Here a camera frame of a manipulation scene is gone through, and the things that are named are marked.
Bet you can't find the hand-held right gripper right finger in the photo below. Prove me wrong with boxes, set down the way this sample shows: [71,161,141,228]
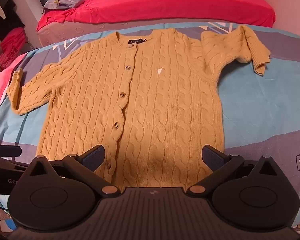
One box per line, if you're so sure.
[186,145,280,197]

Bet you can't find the yellow cable-knit cardigan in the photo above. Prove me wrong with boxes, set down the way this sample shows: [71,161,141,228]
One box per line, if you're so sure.
[9,25,272,188]

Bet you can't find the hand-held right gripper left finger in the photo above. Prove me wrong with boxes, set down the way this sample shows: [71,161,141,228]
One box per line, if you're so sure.
[26,144,122,197]

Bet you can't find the blue grey patterned bedsheet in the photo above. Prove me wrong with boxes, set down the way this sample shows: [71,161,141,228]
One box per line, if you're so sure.
[0,21,300,232]

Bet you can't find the stack of pink clothes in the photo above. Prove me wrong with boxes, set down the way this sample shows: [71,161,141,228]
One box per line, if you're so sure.
[0,27,28,71]

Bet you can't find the brown embossed mattress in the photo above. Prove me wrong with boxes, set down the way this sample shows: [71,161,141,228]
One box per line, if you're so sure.
[37,17,274,47]

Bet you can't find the dark hanging clothes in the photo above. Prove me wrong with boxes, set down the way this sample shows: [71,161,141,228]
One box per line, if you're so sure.
[0,0,26,44]

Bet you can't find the pink blanket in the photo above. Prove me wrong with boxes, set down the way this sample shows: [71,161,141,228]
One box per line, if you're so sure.
[0,52,26,119]

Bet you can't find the red bedsheet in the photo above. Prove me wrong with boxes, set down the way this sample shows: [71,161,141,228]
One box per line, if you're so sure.
[36,0,277,32]

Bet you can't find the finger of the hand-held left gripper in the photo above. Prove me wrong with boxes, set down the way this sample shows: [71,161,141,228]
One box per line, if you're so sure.
[0,143,22,156]

